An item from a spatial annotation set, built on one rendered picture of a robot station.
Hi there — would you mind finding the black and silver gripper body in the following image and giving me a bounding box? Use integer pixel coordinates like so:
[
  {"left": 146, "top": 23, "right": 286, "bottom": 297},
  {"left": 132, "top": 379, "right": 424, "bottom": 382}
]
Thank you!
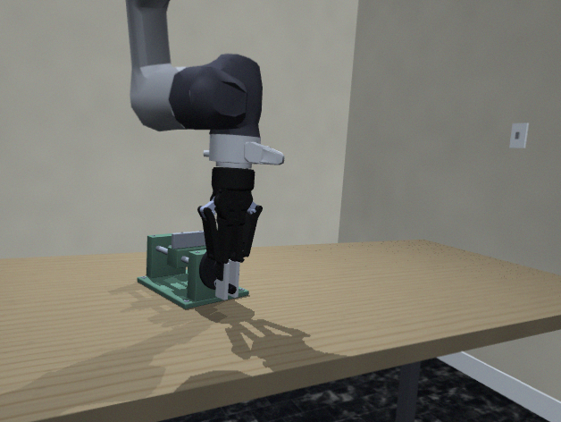
[{"left": 210, "top": 167, "right": 255, "bottom": 220}]

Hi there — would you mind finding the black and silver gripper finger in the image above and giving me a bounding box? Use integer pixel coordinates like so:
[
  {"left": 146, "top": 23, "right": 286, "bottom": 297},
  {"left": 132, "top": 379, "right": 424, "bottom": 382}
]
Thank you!
[
  {"left": 228, "top": 200, "right": 263, "bottom": 298},
  {"left": 197, "top": 198, "right": 236, "bottom": 300}
]

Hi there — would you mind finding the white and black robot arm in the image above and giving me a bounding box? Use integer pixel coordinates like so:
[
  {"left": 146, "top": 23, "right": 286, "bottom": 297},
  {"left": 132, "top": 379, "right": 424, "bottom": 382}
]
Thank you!
[{"left": 126, "top": 0, "right": 285, "bottom": 169}]

